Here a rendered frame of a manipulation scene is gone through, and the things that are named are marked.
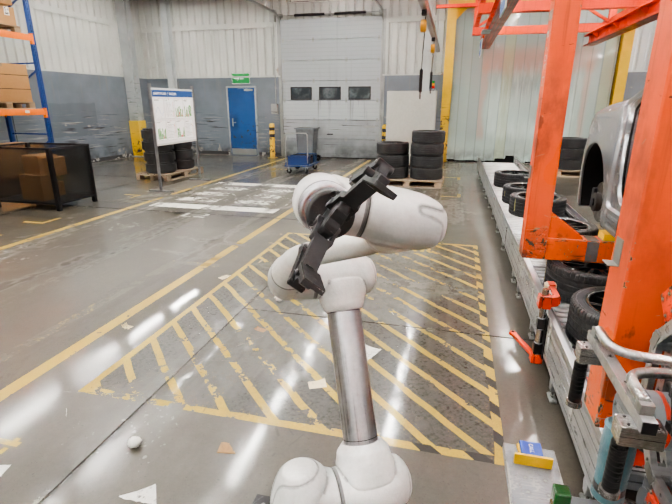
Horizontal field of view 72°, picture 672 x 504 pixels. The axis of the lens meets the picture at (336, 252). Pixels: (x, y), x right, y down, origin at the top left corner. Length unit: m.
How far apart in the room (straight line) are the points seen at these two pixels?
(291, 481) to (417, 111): 11.20
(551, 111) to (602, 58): 11.02
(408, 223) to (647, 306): 1.09
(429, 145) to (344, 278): 8.13
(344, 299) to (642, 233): 0.93
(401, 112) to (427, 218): 11.31
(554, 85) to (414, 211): 2.75
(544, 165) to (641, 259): 1.93
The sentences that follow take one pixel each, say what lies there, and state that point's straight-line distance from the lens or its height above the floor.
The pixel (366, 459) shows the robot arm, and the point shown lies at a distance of 1.37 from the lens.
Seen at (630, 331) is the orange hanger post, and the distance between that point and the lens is 1.79.
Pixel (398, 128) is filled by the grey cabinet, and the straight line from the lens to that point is 12.15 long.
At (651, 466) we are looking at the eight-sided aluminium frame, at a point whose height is 0.63.
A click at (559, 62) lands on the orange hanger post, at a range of 3.53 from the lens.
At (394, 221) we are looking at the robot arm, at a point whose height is 1.41.
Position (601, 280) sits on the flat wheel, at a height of 0.49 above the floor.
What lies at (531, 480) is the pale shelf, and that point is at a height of 0.45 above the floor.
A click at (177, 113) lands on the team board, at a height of 1.42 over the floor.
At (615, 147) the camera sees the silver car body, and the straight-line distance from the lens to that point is 3.74.
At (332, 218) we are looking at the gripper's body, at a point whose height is 1.45.
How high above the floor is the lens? 1.60
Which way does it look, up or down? 18 degrees down
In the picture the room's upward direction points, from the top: straight up
